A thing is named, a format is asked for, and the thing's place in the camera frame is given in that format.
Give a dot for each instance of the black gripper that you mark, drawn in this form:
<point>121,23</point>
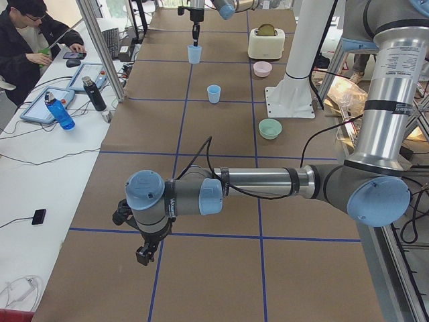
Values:
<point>151,240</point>
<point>195,22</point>

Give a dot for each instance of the blue cup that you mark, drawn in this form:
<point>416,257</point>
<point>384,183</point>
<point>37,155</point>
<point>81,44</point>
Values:
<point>214,93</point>
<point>194,54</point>

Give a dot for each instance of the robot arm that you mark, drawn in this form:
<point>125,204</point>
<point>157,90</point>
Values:
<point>225,8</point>
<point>367,185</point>

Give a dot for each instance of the cream toaster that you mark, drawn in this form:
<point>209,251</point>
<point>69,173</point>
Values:
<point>266,47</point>

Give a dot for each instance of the toast slice in toaster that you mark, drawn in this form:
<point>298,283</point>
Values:
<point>266,29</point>

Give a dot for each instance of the pink bowl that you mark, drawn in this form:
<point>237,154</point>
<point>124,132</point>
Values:
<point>262,69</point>

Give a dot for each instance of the black keyboard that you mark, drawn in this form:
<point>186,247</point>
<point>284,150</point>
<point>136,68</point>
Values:
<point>111,38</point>

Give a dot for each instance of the far teach pendant tablet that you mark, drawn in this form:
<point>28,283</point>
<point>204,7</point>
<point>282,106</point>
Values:
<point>95,71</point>

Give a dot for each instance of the teach pendant tablet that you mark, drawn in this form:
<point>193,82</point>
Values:
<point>95,71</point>
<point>37,111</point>

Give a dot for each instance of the small black box device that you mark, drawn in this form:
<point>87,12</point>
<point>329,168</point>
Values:
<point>39,216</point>

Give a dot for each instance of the black thermos bottle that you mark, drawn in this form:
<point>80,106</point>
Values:
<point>93,93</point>

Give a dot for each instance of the green bowl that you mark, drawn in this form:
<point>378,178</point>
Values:
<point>269,128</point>

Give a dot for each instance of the black computer mouse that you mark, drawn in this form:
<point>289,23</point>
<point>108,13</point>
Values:
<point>73,63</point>

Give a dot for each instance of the smartphone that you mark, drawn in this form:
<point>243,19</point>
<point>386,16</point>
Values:
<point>74,55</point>

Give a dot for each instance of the blue water bottle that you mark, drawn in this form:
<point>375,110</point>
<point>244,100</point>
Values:
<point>56,108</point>

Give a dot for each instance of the seated person in black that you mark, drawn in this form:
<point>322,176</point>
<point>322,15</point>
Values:
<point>28,45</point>

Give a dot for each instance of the near teach pendant tablet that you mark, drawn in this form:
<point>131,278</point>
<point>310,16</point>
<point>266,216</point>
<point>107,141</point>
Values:
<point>37,111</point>

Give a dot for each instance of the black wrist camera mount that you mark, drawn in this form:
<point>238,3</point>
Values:
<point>124,214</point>

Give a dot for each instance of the aluminium frame post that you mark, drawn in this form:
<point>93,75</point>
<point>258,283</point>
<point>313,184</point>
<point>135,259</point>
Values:
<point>95,34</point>

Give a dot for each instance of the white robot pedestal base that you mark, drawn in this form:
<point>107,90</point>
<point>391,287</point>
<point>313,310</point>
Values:
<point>292,97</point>

